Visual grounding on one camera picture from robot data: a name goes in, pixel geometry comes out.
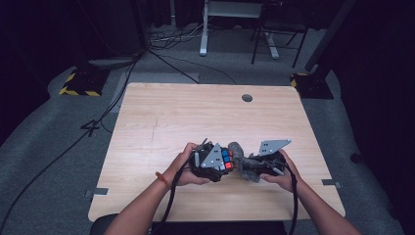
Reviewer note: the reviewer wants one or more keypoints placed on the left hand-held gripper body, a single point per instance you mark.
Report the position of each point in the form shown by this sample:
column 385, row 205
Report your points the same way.
column 205, row 164

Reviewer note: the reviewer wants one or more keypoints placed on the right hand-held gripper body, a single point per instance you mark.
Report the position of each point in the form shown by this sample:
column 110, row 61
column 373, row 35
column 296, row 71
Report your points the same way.
column 270, row 163

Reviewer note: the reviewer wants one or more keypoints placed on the grey cloth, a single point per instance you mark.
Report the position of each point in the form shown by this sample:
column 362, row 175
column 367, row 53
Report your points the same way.
column 241, row 166

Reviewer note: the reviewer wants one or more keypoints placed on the multicoloured puzzle cube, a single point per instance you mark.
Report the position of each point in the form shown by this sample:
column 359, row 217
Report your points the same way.
column 226, row 159

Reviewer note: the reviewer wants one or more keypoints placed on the person's right hand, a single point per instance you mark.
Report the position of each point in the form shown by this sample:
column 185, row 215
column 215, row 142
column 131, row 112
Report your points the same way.
column 287, row 179

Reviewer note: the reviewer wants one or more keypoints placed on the person's left hand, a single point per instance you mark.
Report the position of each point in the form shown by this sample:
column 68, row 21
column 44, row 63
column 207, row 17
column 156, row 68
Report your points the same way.
column 180, row 169

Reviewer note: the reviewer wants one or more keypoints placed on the person's dark clothing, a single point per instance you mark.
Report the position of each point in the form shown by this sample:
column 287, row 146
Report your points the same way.
column 221, row 228

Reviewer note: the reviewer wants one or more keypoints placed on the round grey table grommet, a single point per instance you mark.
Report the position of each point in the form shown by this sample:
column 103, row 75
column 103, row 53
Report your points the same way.
column 247, row 98

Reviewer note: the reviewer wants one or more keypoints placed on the small black round floor object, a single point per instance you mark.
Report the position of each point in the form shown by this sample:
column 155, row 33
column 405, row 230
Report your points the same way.
column 356, row 158

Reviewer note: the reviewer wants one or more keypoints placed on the black yellow striped stand base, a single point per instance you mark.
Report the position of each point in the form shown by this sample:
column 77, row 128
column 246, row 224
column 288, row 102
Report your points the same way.
column 313, row 86
column 83, row 83

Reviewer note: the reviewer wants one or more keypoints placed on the black metal chair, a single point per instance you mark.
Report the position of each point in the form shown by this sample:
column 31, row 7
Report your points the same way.
column 279, row 31

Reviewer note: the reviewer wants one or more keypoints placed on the dark slanted metal pole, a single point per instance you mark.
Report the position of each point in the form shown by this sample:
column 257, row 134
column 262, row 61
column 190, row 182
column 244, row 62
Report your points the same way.
column 329, row 32

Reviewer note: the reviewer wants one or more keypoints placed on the grey metal table bracket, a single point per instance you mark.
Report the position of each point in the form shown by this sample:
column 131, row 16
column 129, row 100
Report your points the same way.
column 98, row 192
column 331, row 182

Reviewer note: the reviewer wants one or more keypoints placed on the white desk frame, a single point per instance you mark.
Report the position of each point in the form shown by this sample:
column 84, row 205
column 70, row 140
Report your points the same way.
column 204, row 32

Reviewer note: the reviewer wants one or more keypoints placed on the grey stand base plate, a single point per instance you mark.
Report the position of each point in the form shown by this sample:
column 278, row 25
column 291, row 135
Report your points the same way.
column 111, row 62

